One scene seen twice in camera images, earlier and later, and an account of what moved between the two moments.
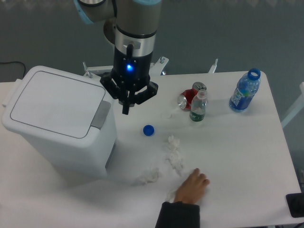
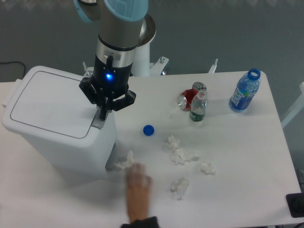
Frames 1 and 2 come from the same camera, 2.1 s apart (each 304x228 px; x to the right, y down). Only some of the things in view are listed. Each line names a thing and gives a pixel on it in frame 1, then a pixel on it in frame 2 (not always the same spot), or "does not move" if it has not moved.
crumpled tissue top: (173, 142) does not move
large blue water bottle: (246, 88) does not move
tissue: (152, 176) to (129, 162)
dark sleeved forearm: (178, 214) to (150, 222)
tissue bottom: (170, 196) to (179, 186)
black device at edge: (295, 204) does not move
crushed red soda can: (184, 99) does not move
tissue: (175, 161) to (179, 156)
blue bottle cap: (148, 130) does not move
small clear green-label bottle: (198, 105) does not move
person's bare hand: (192, 189) to (138, 185)
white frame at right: (299, 106) does not move
